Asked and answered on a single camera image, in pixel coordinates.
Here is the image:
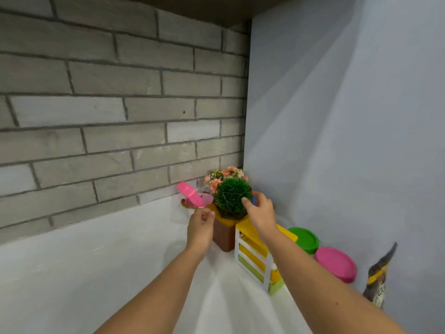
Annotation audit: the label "person's left hand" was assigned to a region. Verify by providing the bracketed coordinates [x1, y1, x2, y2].
[186, 206, 216, 256]

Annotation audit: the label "person's right hand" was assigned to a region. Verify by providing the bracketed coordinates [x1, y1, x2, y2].
[242, 191, 280, 242]

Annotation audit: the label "brown tissue box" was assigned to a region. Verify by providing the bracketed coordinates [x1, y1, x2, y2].
[207, 203, 241, 253]

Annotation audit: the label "pink metal bucket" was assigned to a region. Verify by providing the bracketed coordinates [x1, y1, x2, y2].
[180, 192, 215, 210]

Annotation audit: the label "green plant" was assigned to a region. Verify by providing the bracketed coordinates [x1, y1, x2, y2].
[212, 177, 254, 220]

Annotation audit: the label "yellow mini drawer organizer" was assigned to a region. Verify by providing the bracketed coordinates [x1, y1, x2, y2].
[235, 218, 299, 296]

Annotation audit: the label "clear jar with green lid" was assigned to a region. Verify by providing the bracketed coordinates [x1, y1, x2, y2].
[287, 227, 320, 255]

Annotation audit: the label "artificial flowers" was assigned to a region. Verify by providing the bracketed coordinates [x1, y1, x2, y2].
[203, 166, 249, 194]

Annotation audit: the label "clear jar with pink lid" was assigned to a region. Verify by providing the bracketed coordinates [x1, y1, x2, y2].
[314, 246, 358, 284]

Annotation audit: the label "black coffee granules pouch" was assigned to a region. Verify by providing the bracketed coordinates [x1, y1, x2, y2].
[362, 242, 398, 309]

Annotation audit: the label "person's right forearm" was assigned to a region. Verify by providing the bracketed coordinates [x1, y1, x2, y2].
[264, 232, 407, 334]

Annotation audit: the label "person's left forearm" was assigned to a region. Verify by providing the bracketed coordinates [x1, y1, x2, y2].
[94, 248, 206, 334]

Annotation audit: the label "white countertop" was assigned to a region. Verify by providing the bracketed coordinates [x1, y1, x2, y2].
[0, 193, 366, 334]

